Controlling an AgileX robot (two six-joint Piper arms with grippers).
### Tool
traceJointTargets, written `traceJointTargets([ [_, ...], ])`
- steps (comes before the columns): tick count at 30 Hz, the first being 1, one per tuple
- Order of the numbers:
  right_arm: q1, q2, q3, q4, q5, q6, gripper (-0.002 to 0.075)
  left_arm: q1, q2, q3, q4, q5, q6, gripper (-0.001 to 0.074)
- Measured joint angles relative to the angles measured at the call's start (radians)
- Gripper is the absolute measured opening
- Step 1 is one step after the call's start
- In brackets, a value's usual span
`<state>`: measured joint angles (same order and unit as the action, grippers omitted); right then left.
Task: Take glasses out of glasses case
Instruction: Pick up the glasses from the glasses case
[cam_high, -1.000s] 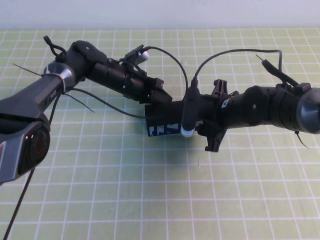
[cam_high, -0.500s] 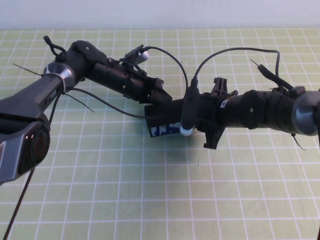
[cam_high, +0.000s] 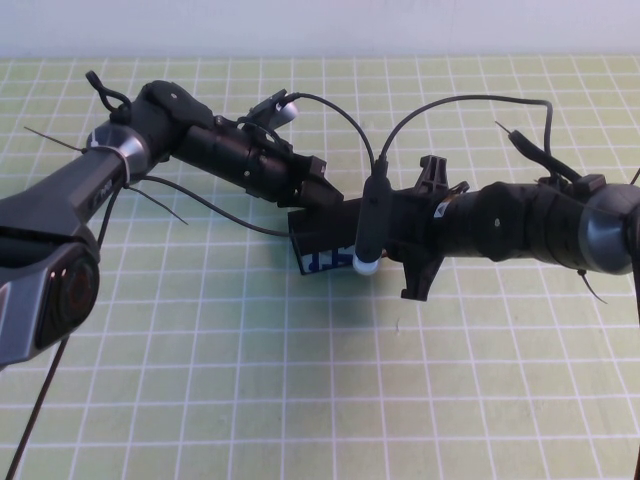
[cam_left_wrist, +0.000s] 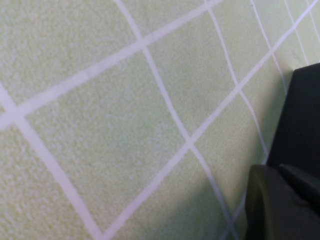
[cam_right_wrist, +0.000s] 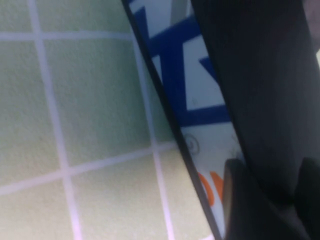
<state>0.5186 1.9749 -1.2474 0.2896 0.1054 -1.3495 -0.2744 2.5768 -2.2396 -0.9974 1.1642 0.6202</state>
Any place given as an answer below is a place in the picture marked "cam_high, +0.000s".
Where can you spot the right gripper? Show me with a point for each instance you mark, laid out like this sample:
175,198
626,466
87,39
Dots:
420,225

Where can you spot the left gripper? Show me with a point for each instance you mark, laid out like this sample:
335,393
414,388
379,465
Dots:
272,167

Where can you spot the black glasses case printed front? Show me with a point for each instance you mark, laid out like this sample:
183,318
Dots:
325,225

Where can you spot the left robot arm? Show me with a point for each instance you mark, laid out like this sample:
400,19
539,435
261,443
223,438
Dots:
50,200

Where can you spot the black zip tie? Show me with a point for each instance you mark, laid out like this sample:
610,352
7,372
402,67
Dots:
584,277
160,206

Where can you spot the white zip tie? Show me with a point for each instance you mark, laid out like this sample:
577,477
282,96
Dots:
125,167

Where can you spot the green checked tablecloth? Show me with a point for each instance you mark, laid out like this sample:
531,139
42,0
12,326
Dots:
320,400

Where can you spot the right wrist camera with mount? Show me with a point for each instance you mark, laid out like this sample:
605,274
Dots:
372,220

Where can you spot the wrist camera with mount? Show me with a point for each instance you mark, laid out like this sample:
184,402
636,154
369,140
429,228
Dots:
372,220
285,114

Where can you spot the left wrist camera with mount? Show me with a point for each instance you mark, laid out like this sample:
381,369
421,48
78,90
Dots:
285,114

